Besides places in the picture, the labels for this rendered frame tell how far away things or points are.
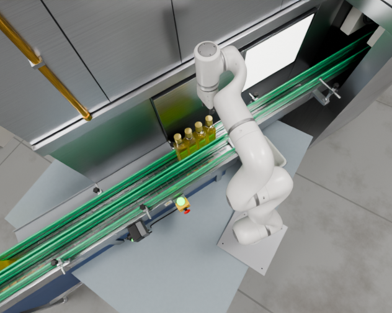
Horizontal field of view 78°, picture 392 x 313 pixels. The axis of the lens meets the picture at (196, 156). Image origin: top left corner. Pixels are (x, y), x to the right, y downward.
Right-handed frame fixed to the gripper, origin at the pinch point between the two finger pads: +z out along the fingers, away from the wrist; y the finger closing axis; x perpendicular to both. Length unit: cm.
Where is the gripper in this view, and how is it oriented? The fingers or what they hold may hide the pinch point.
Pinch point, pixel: (208, 106)
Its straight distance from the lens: 106.9
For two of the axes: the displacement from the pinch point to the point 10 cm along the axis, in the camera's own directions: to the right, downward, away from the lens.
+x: 8.3, -5.3, 1.5
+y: 5.5, 7.6, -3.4
